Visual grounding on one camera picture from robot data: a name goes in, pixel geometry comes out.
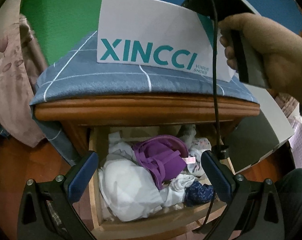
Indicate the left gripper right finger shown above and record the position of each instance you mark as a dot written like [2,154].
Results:
[219,175]

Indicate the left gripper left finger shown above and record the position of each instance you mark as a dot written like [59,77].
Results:
[79,176]

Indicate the dark navy underwear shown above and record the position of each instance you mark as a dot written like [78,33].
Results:
[199,194]

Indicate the floral white underwear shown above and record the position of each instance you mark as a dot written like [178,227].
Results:
[198,146]

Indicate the white bra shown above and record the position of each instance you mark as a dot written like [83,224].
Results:
[127,188]

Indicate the purple bra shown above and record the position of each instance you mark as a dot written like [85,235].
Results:
[163,156]

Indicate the person right hand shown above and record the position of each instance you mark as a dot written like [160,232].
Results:
[281,50]

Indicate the grey white box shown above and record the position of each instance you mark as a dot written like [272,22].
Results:
[257,137]

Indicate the grey sock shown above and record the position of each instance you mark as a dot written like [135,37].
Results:
[187,133]

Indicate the wooden nightstand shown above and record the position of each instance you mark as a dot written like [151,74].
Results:
[76,115]

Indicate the white XINCCI shoe box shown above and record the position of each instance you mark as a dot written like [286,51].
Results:
[155,33]

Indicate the blue checked cloth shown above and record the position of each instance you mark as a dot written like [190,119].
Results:
[78,74]

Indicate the beige floral curtain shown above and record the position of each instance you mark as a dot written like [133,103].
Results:
[21,63]

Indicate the green foam mat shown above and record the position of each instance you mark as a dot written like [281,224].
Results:
[60,24]

